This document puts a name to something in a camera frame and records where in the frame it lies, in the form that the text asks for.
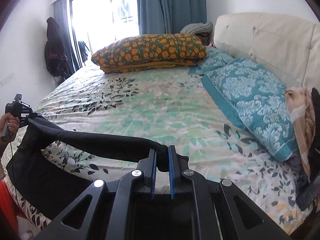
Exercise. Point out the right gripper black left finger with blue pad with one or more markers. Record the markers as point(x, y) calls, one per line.
point(103, 210)

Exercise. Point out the black pants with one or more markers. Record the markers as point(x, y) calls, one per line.
point(46, 167)

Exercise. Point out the person's left hand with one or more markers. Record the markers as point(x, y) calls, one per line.
point(13, 125)

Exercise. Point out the orange red rug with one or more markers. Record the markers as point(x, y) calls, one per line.
point(8, 206)

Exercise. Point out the blue curtain left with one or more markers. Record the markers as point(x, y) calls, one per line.
point(61, 17)

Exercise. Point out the blue curtain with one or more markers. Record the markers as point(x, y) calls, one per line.
point(61, 17)
point(169, 16)

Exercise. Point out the leaf-print bed sheet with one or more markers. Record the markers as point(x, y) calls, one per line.
point(172, 107)

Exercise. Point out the teal damask pillow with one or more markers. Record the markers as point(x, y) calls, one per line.
point(253, 98)
point(214, 59)

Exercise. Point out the window glass door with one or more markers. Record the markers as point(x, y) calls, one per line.
point(98, 23)

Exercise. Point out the beige crumpled cloth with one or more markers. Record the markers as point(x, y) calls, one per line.
point(302, 114)

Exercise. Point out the orange floral folded blanket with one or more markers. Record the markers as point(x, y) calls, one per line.
point(150, 51)

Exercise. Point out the cream upholstered headboard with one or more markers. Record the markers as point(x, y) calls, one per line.
point(285, 45)

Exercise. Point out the blue curtain right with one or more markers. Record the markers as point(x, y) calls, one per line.
point(169, 16)

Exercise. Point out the grey knit cloth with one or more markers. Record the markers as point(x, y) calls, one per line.
point(197, 28)

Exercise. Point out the white wall switch plate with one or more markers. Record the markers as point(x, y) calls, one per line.
point(7, 79)

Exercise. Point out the black bag hanging on wall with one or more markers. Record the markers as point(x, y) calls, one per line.
point(54, 51)

